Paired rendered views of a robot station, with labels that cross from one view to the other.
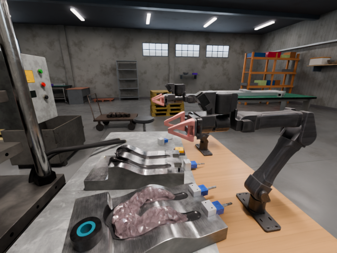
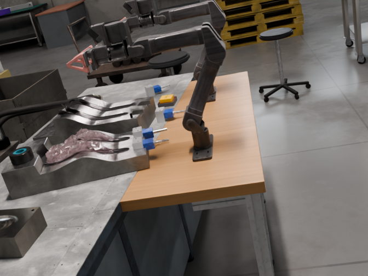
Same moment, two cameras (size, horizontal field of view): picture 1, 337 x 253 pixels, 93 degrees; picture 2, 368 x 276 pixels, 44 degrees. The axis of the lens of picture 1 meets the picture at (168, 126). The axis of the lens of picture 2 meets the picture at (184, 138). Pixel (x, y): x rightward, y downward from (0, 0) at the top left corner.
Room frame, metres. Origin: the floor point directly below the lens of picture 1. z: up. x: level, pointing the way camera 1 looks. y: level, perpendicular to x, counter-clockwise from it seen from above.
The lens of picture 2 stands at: (-0.91, -0.84, 1.49)
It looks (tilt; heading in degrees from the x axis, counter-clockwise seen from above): 23 degrees down; 20
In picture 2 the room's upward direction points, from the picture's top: 13 degrees counter-clockwise
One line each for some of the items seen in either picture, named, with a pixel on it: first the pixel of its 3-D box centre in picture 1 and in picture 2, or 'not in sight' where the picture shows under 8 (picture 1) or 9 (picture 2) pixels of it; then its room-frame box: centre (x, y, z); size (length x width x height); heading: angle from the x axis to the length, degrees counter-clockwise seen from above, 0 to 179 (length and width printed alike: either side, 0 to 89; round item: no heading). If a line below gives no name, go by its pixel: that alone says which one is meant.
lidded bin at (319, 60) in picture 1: (319, 61); not in sight; (7.16, -6.33, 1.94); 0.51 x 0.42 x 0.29; 10
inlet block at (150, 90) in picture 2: (165, 140); (158, 88); (1.26, 0.02, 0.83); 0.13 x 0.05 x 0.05; 125
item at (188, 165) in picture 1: (194, 164); (171, 113); (0.87, -0.16, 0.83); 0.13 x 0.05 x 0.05; 99
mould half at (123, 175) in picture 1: (138, 164); (94, 118); (0.81, 0.18, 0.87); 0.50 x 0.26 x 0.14; 93
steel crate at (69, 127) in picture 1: (51, 139); (15, 119); (2.52, 2.00, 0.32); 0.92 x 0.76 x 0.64; 7
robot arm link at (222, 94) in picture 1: (230, 111); (126, 38); (0.51, -0.20, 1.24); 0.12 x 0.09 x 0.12; 100
